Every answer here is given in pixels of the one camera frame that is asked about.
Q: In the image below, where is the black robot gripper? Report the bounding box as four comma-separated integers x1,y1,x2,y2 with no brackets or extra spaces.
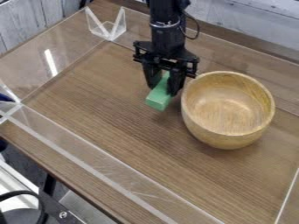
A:
133,21,199,96

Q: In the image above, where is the green rectangular block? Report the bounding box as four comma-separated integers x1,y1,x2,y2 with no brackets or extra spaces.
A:
144,72,172,111

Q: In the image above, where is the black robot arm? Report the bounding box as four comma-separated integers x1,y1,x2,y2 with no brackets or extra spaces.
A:
133,0,200,96

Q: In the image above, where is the light wooden bowl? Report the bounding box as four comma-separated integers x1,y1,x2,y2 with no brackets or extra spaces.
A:
182,71,276,150

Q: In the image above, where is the black table leg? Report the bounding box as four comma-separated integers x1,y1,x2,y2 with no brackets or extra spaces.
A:
43,174,56,196

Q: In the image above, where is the clear acrylic corner bracket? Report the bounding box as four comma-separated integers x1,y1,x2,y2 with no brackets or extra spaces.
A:
84,7,127,41

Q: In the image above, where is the clear acrylic barrier wall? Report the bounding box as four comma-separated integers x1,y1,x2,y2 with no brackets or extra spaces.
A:
0,84,224,224

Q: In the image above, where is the metal base plate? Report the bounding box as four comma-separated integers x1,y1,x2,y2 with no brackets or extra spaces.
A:
49,191,117,224

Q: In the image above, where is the black cable loop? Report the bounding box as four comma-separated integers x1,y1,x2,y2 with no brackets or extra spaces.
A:
0,190,51,224

